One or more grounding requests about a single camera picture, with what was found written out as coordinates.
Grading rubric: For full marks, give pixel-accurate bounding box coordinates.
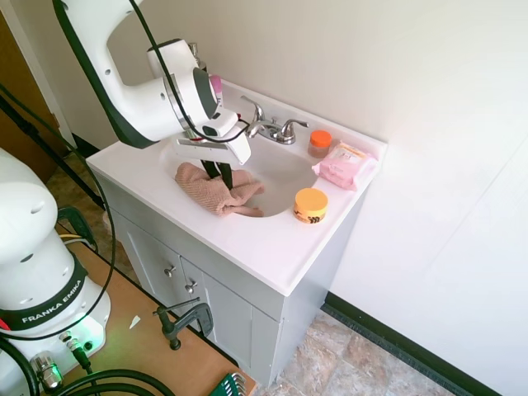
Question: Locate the thin black looping cable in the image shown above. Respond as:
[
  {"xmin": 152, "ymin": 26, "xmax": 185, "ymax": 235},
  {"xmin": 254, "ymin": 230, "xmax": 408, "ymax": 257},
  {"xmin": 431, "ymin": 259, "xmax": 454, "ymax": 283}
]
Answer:
[{"xmin": 0, "ymin": 82, "xmax": 116, "ymax": 339}]

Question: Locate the long black baseboard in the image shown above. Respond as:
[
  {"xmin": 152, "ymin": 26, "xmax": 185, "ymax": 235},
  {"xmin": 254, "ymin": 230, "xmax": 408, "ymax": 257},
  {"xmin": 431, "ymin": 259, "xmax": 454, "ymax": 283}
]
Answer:
[{"xmin": 323, "ymin": 290, "xmax": 502, "ymax": 396}]

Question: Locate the black plug connector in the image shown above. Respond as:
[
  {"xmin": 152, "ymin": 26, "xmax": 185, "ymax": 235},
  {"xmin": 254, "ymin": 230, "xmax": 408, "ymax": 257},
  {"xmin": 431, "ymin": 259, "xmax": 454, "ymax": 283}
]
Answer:
[{"xmin": 61, "ymin": 329, "xmax": 95, "ymax": 375}]

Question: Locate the short black baseboard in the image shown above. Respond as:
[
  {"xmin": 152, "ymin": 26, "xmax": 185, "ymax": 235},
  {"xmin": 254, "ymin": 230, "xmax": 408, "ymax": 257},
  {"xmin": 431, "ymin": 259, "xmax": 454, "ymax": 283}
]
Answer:
[{"xmin": 70, "ymin": 131, "xmax": 101, "ymax": 158}]

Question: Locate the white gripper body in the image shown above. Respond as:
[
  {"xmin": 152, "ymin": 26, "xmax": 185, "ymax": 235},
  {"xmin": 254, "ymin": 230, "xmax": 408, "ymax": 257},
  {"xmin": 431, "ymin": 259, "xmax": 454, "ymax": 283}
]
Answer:
[{"xmin": 171, "ymin": 130, "xmax": 252, "ymax": 167}]

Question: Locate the chrome two-handle faucet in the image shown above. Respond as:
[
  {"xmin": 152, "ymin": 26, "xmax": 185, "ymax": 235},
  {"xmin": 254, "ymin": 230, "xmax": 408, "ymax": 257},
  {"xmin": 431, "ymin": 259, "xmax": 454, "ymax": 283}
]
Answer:
[{"xmin": 240, "ymin": 95, "xmax": 310, "ymax": 146}]

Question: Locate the orange round tub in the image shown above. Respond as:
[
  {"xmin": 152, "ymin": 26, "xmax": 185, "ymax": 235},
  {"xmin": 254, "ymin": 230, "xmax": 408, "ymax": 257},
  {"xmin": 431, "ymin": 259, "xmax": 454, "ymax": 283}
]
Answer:
[{"xmin": 293, "ymin": 187, "xmax": 329, "ymax": 226}]

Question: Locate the grey vanity cabinet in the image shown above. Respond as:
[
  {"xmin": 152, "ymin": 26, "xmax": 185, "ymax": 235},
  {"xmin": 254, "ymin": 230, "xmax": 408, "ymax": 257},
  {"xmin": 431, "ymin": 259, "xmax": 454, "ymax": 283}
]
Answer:
[{"xmin": 97, "ymin": 177, "xmax": 368, "ymax": 387}]

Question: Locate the pink wet wipes pack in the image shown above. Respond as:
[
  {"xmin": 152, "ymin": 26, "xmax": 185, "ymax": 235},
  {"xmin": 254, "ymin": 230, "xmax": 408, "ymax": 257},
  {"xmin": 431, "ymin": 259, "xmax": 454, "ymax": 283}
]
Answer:
[{"xmin": 311, "ymin": 140, "xmax": 379, "ymax": 191}]

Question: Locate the black slanted pole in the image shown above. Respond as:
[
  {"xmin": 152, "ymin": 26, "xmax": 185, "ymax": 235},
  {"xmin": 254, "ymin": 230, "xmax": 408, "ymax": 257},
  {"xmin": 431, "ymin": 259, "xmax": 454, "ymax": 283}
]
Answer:
[{"xmin": 0, "ymin": 94, "xmax": 104, "ymax": 210}]

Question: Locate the pink deodorant stick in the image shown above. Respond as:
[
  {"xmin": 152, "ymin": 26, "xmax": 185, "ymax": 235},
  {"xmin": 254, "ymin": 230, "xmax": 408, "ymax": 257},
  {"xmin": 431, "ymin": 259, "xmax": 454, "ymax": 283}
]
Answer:
[{"xmin": 209, "ymin": 73, "xmax": 224, "ymax": 104}]

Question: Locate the pink towel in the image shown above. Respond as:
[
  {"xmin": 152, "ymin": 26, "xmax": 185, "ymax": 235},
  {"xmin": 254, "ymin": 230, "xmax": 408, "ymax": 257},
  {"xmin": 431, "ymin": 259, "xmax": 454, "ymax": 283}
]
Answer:
[{"xmin": 174, "ymin": 161, "xmax": 266, "ymax": 219}]

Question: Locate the brown wooden door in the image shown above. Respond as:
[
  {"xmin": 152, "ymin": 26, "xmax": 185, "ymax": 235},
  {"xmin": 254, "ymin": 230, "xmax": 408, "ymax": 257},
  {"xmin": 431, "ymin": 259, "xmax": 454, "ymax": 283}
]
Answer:
[{"xmin": 0, "ymin": 10, "xmax": 59, "ymax": 182}]

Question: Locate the black C-clamp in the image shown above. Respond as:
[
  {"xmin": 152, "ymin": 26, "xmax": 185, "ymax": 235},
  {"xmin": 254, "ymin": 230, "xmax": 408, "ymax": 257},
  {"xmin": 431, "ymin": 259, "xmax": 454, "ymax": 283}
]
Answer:
[{"xmin": 152, "ymin": 296, "xmax": 215, "ymax": 351}]

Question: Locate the white door frame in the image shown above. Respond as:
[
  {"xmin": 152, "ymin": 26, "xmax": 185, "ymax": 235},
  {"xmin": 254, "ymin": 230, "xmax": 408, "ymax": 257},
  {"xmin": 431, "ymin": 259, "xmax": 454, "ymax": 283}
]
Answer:
[{"xmin": 0, "ymin": 0, "xmax": 79, "ymax": 153}]

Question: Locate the dark green C-clamp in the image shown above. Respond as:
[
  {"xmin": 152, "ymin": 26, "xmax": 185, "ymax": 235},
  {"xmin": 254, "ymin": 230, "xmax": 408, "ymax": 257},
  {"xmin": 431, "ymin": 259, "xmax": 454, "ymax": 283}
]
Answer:
[{"xmin": 55, "ymin": 205, "xmax": 98, "ymax": 252}]

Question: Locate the small jar with orange lid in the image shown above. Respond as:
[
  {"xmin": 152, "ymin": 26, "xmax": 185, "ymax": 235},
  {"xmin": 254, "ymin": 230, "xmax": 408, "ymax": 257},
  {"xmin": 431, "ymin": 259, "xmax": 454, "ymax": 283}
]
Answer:
[{"xmin": 307, "ymin": 130, "xmax": 332, "ymax": 159}]

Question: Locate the white sink vanity cabinet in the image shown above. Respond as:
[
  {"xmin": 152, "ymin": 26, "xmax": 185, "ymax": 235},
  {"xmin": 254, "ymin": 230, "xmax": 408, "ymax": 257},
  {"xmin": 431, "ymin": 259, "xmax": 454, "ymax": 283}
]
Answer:
[{"xmin": 86, "ymin": 80, "xmax": 389, "ymax": 296}]

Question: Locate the silver round connector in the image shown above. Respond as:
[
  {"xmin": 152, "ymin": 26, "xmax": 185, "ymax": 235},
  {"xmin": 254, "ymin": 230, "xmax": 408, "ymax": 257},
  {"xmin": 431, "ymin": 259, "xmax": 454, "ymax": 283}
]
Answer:
[{"xmin": 29, "ymin": 350, "xmax": 64, "ymax": 392}]

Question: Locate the thick black cable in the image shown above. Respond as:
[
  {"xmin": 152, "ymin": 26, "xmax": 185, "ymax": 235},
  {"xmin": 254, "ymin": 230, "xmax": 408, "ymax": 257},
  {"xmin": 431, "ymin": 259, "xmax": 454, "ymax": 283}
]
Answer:
[{"xmin": 40, "ymin": 368, "xmax": 177, "ymax": 396}]

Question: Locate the wrist camera with red mount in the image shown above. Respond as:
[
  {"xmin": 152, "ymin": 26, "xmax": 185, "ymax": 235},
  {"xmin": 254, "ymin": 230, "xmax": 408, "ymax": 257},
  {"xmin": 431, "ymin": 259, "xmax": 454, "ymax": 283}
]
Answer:
[{"xmin": 198, "ymin": 107, "xmax": 241, "ymax": 139}]

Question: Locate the green hex key set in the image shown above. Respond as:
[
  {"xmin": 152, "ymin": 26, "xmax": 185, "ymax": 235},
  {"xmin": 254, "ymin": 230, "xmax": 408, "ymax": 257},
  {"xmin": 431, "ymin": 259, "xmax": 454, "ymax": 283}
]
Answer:
[{"xmin": 210, "ymin": 370, "xmax": 249, "ymax": 396}]

